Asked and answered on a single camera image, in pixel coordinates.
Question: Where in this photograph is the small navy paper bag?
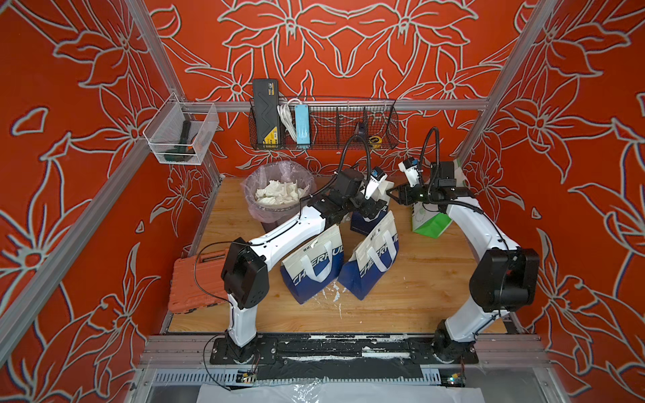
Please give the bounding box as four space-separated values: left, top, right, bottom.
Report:
350 180 394 235

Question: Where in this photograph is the green and white tote bag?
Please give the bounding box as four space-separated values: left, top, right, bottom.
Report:
412 161 465 238

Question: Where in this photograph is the white and navy bag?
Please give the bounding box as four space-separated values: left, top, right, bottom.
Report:
338 211 400 301
280 225 344 305

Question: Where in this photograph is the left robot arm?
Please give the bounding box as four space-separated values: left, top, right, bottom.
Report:
221 134 387 364

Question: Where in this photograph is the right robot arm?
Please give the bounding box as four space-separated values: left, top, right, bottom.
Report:
387 154 540 364

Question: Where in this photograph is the yellow tape roll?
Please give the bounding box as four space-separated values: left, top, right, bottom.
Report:
369 135 383 149

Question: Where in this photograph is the pink trash bag liner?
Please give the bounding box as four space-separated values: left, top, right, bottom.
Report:
240 160 318 223

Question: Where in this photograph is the light blue tag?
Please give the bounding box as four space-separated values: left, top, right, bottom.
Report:
294 104 311 149

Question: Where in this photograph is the black power adapter box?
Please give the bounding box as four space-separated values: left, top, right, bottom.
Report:
253 79 282 148

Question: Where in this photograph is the orange plastic tool case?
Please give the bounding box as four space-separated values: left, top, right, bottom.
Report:
168 249 228 314

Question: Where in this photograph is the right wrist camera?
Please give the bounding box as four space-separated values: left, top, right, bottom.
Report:
398 157 423 187

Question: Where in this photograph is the black wire wall basket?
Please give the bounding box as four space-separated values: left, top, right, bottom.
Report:
249 97 401 151

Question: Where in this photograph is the white cable bundle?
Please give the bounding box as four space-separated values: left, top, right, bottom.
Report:
275 97 301 142

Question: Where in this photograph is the clear plastic wall bin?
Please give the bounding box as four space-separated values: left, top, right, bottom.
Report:
144 94 219 166

